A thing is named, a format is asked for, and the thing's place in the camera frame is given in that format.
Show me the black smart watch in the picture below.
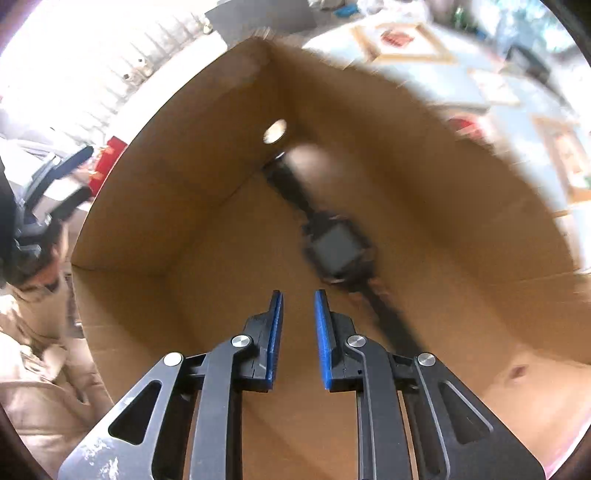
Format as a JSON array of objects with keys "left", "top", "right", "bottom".
[{"left": 263, "top": 153, "right": 423, "bottom": 357}]

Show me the brown cardboard box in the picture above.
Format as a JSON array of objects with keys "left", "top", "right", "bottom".
[{"left": 59, "top": 38, "right": 590, "bottom": 479}]

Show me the fruit print tablecloth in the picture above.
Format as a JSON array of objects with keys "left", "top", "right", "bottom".
[{"left": 304, "top": 12, "right": 590, "bottom": 275}]

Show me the beige trouser leg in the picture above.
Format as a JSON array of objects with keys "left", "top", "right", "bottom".
[{"left": 1, "top": 273, "right": 113, "bottom": 477}]

